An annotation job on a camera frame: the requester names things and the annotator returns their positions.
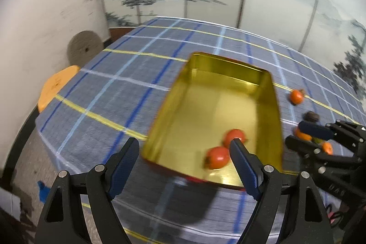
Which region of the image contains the dark brown passion fruit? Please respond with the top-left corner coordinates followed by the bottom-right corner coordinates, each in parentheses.
top-left (304, 111), bottom-right (320, 123)

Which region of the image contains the blue tape piece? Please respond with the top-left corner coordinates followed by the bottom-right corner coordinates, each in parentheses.
top-left (37, 180), bottom-right (50, 203)

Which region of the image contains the red-orange persimmon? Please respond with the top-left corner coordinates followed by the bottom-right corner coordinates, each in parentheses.
top-left (204, 146), bottom-right (231, 170)
top-left (223, 129), bottom-right (248, 149)

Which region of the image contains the red and gold tin box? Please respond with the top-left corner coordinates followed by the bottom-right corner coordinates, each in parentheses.
top-left (141, 52), bottom-right (284, 191)

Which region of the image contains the blue plaid tablecloth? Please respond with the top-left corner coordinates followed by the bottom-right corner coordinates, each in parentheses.
top-left (35, 17), bottom-right (366, 244)

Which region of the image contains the orange stool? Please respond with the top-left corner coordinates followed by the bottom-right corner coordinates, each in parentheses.
top-left (38, 65), bottom-right (81, 113)

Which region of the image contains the grey round wooden board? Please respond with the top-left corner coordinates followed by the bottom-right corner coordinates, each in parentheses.
top-left (67, 30), bottom-right (103, 65)

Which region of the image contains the orange mandarin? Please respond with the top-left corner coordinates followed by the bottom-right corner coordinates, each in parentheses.
top-left (289, 90), bottom-right (305, 105)
top-left (294, 128), bottom-right (313, 142)

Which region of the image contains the white paper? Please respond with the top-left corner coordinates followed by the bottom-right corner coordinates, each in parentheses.
top-left (0, 187), bottom-right (20, 222)

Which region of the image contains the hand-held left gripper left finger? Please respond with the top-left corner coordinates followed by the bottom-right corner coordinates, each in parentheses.
top-left (34, 137), bottom-right (140, 244)

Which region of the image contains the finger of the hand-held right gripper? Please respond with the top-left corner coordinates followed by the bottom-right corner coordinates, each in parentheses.
top-left (298, 119), bottom-right (366, 153)
top-left (285, 135), bottom-right (362, 174)

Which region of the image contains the red cable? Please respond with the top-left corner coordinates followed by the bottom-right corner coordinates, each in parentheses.
top-left (326, 204), bottom-right (344, 223)

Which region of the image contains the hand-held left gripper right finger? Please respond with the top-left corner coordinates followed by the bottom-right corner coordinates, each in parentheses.
top-left (229, 138), bottom-right (336, 244)

